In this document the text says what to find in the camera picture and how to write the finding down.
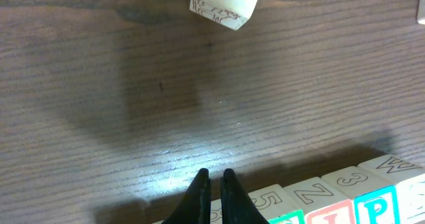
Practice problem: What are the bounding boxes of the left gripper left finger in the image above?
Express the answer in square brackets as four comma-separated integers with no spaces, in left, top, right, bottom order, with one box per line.
[162,168,211,224]

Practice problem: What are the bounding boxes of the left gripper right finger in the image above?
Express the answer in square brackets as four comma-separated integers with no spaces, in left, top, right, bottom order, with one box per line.
[220,168,268,224]

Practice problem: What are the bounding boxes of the green R block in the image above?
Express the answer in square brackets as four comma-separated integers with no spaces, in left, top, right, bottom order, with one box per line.
[248,184,305,224]

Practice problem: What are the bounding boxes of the red I block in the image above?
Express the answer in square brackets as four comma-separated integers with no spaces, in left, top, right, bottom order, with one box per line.
[284,177,356,224]

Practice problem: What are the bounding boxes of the blue P block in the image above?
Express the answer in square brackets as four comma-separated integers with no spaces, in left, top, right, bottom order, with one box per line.
[321,166,401,224]

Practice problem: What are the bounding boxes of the yellow S block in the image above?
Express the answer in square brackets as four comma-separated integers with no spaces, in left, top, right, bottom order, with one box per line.
[357,154,424,224]

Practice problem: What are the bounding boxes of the red U block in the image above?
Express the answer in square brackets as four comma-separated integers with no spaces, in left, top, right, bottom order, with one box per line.
[210,199,222,224]

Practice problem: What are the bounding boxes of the plain K block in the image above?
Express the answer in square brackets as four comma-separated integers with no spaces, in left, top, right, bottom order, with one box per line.
[189,0,258,31]

